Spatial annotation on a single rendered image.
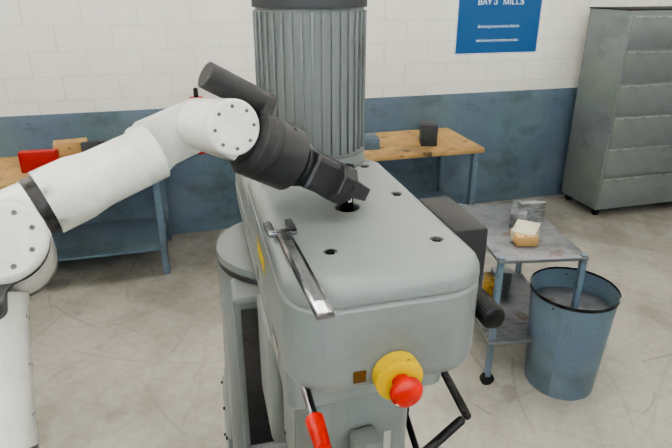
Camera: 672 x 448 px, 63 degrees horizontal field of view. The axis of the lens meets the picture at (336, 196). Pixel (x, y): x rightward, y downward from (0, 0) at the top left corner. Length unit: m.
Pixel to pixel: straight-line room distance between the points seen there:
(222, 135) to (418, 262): 0.28
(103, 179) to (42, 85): 4.52
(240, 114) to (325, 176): 0.16
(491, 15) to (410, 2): 0.84
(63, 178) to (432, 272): 0.42
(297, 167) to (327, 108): 0.25
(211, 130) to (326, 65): 0.35
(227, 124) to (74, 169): 0.17
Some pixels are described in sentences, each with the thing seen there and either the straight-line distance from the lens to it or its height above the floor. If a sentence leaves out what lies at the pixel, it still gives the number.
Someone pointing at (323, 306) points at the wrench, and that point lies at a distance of 0.56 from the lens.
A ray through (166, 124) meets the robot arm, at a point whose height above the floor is 2.04.
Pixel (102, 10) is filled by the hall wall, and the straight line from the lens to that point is 4.98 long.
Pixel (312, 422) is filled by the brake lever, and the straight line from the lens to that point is 0.71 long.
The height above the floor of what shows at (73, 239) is 0.23.
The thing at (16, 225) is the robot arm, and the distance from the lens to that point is 0.58.
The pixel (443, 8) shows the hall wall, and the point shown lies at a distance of 5.45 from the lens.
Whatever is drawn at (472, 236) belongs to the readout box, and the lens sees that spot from 1.18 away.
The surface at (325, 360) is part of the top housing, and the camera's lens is 0.67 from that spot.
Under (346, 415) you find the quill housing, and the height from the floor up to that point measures 1.58.
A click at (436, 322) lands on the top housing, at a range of 0.69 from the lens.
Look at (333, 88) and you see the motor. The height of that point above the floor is 2.04.
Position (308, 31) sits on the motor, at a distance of 0.91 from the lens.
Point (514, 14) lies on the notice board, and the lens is 5.81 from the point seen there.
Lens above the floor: 2.20
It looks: 21 degrees down
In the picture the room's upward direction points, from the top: straight up
